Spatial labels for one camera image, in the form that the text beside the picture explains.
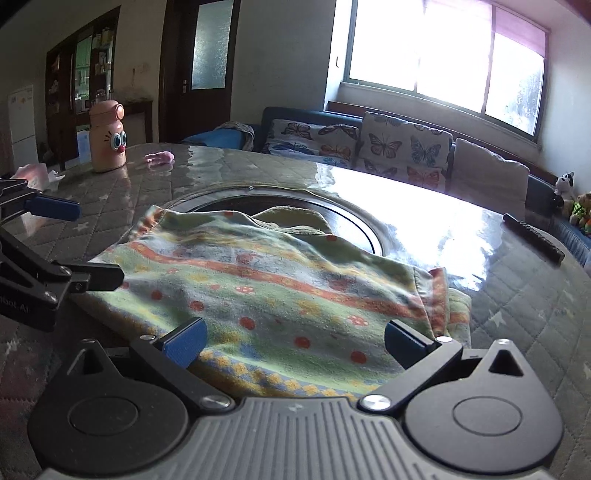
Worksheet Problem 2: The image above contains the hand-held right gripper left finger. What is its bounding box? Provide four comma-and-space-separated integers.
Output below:
58, 318, 235, 414

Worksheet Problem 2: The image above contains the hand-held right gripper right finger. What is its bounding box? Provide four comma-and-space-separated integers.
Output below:
359, 319, 539, 411

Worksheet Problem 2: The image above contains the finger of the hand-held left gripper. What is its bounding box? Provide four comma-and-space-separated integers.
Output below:
0, 179, 82, 221
0, 228, 125, 305

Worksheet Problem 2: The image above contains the striped printed baby garment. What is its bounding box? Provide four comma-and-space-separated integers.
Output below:
74, 205, 472, 400

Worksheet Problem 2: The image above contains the pink tissue pack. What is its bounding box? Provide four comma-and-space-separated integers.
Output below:
11, 164, 65, 186

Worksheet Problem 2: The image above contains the pink bottle with cartoon eyes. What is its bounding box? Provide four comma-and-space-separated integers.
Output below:
89, 100, 127, 174

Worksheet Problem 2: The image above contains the white refrigerator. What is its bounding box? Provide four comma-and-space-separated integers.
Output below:
7, 84, 40, 169

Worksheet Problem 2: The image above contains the grey quilted star table cover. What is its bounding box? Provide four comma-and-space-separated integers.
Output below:
0, 143, 591, 480

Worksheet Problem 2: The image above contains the dark wooden glass cabinet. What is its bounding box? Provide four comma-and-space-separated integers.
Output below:
45, 7, 121, 163

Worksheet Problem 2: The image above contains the dark wooden side table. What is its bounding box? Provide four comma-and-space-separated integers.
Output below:
122, 99, 154, 145

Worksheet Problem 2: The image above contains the dark glass turntable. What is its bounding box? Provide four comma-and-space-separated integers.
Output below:
185, 185, 393, 259

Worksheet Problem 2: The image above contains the black remote control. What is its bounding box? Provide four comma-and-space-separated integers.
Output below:
502, 213, 566, 264

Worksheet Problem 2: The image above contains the blue blanket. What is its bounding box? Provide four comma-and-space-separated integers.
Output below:
185, 121, 254, 151

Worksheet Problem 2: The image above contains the dark wooden door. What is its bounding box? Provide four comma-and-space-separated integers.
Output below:
159, 0, 241, 145

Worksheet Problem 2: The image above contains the beige cushion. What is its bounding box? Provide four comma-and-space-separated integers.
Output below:
445, 137, 531, 222

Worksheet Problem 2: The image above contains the butterfly print cushion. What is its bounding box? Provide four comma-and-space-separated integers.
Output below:
355, 112, 455, 192
265, 119, 363, 169

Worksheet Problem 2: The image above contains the brown bear plush toy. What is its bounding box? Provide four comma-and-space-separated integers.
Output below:
568, 193, 591, 225

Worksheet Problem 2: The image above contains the black and white plush toy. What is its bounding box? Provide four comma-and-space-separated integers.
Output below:
554, 172, 576, 206

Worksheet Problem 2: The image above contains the dark blue sofa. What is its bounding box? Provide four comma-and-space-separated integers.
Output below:
182, 106, 591, 268

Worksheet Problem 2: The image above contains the window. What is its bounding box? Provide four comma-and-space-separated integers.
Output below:
342, 0, 552, 139

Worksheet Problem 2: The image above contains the pink roller blind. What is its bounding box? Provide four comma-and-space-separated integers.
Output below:
492, 4, 550, 59

